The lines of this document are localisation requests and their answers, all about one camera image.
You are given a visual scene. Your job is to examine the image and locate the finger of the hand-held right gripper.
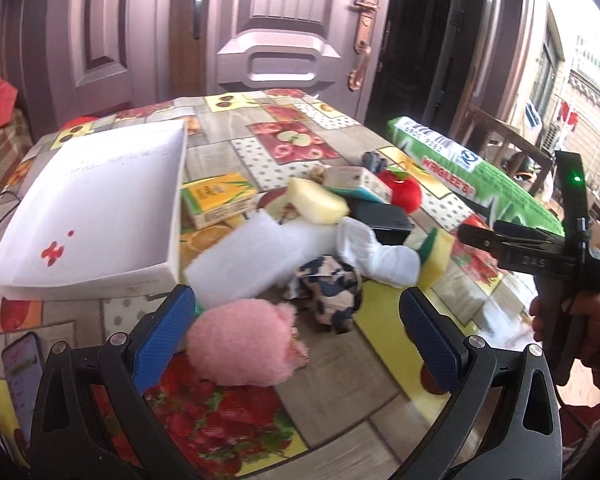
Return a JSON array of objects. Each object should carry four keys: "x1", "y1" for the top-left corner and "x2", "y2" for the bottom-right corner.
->
[{"x1": 456, "y1": 219, "x2": 564, "y2": 262}]

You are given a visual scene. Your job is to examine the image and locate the plain mauve door leaf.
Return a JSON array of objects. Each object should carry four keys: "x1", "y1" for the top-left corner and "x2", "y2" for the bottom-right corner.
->
[{"x1": 10, "y1": 0, "x2": 181, "y2": 128}]

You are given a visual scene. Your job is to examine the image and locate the fruit print tablecloth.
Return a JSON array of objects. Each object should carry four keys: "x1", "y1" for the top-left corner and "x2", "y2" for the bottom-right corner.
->
[{"x1": 0, "y1": 89, "x2": 571, "y2": 480}]

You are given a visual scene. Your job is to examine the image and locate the smartphone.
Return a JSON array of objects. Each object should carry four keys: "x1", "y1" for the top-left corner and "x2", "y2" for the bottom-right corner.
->
[{"x1": 1, "y1": 331, "x2": 46, "y2": 446}]

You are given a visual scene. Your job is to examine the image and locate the red apple plush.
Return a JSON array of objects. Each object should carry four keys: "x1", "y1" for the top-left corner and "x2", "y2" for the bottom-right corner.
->
[{"x1": 377, "y1": 167, "x2": 423, "y2": 213}]

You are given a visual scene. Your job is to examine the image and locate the mauve door leaf with handle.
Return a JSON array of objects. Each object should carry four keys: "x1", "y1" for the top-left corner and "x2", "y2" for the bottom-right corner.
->
[{"x1": 212, "y1": 0, "x2": 396, "y2": 111}]

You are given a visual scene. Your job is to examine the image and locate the yellow green small carton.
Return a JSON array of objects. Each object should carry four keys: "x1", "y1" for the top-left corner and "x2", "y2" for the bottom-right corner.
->
[{"x1": 181, "y1": 172, "x2": 256, "y2": 231}]

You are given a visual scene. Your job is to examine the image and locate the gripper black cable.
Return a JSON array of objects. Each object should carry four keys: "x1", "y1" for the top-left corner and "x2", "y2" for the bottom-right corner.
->
[{"x1": 555, "y1": 384, "x2": 597, "y2": 433}]

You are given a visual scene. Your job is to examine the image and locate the white sock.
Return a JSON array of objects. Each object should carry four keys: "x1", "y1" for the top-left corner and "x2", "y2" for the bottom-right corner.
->
[{"x1": 336, "y1": 216, "x2": 421, "y2": 288}]

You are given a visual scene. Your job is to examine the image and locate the green gum pack pillow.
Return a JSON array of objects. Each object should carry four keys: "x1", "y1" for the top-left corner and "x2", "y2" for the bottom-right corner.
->
[{"x1": 386, "y1": 116, "x2": 566, "y2": 236}]

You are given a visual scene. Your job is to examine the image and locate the white foam sheet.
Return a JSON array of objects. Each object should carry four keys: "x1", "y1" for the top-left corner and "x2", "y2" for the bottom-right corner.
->
[{"x1": 182, "y1": 210, "x2": 341, "y2": 308}]

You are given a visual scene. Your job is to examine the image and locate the pale yellow foam sponge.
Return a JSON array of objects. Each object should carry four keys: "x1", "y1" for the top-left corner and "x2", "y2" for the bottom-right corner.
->
[{"x1": 286, "y1": 177, "x2": 351, "y2": 225}]

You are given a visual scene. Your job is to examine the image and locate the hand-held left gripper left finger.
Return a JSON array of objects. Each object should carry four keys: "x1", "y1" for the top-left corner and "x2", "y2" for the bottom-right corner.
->
[{"x1": 30, "y1": 284, "x2": 201, "y2": 480}]

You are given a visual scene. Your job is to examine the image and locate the yellow green scouring sponge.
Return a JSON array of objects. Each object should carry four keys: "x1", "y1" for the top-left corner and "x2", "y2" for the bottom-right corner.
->
[{"x1": 404, "y1": 227, "x2": 456, "y2": 288}]

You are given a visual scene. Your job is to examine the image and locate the person's right hand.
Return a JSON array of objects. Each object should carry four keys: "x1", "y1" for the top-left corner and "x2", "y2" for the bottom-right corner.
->
[{"x1": 529, "y1": 289, "x2": 600, "y2": 378}]

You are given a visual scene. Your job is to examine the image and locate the teal beige tissue pack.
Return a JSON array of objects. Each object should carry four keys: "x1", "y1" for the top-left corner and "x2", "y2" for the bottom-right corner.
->
[{"x1": 322, "y1": 166, "x2": 393, "y2": 206}]

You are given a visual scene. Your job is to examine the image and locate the wooden chair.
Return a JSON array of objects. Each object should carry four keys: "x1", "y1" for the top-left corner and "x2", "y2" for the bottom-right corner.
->
[{"x1": 460, "y1": 102, "x2": 556, "y2": 196}]

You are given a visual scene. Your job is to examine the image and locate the copper door handle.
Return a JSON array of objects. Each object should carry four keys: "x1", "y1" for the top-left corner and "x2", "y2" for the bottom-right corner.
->
[{"x1": 347, "y1": 0, "x2": 381, "y2": 92}]

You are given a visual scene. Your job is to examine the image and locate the black box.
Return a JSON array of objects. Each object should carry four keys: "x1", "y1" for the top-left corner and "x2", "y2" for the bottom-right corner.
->
[{"x1": 347, "y1": 197, "x2": 413, "y2": 246}]

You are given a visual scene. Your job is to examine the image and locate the pink plush ball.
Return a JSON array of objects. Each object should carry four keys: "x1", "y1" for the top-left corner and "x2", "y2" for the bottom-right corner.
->
[{"x1": 186, "y1": 297, "x2": 311, "y2": 388}]

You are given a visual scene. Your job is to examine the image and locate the black outer door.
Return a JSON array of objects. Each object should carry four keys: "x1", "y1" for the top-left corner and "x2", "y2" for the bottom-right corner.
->
[{"x1": 365, "y1": 0, "x2": 486, "y2": 133}]

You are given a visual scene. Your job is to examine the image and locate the white cardboard box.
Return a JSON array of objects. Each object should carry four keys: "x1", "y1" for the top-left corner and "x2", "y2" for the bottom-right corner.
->
[{"x1": 0, "y1": 119, "x2": 188, "y2": 306}]

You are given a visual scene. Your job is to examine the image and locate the checked sofa cover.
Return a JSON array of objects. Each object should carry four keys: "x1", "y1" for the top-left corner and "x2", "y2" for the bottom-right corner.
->
[{"x1": 0, "y1": 110, "x2": 36, "y2": 201}]

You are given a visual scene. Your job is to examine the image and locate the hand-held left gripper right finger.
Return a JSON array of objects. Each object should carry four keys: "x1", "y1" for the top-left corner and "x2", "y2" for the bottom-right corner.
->
[{"x1": 399, "y1": 286, "x2": 565, "y2": 480}]

